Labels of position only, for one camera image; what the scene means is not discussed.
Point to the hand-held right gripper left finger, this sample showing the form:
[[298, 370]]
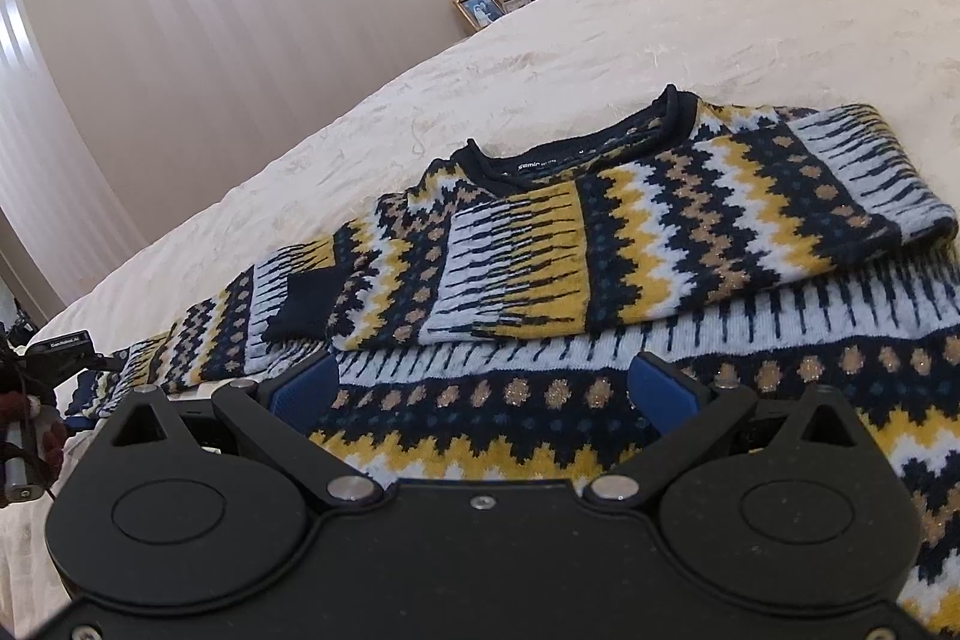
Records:
[[304, 389]]

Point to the navy yellow patterned knit sweater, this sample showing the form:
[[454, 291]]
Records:
[[660, 220]]

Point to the cream bedspread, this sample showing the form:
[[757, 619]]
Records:
[[675, 33]]

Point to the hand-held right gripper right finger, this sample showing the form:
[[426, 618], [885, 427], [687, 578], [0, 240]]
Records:
[[664, 389]]

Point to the white curtain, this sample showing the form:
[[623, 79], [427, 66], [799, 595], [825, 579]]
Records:
[[225, 48]]

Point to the gold picture frame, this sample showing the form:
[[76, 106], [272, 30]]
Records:
[[478, 10]]

